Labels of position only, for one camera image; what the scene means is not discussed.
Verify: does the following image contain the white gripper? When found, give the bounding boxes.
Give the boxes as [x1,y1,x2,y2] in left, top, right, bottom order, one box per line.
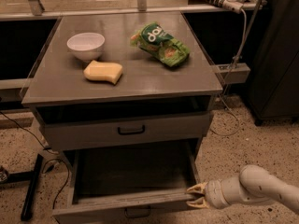
[186,180,229,209]

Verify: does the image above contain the grey drawer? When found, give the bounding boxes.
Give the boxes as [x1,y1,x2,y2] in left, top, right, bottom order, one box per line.
[53,141,199,224]
[41,112,213,151]

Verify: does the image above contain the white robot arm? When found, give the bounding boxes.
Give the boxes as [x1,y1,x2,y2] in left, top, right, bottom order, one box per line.
[186,165,299,214]

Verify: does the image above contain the grey drawer cabinet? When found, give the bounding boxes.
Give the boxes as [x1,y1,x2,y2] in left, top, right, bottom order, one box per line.
[20,11,224,161]

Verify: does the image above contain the grey top drawer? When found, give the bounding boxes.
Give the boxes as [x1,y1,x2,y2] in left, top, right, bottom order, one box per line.
[41,112,213,151]

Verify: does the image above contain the dark cabinet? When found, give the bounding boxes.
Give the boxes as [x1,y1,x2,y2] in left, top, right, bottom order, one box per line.
[245,0,299,126]

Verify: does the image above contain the yellow sponge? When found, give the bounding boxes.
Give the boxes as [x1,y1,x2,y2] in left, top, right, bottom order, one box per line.
[83,61,123,84]

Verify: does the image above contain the green chip bag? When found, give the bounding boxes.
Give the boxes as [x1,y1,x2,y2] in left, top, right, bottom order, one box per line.
[130,22,190,68]

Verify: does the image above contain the black metal stand foot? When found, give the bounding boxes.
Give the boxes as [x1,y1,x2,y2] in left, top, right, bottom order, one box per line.
[0,154,43,221]

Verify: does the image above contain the white bowl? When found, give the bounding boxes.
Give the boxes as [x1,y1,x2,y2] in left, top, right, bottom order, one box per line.
[66,33,106,62]

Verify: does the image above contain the grey metal bracket block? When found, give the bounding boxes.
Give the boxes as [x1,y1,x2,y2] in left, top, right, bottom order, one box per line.
[211,63,250,85]

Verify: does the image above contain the black floor cable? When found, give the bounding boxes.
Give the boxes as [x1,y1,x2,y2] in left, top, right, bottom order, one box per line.
[0,110,71,210]

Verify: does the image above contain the white cable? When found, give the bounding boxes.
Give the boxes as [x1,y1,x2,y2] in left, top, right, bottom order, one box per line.
[208,8,249,137]

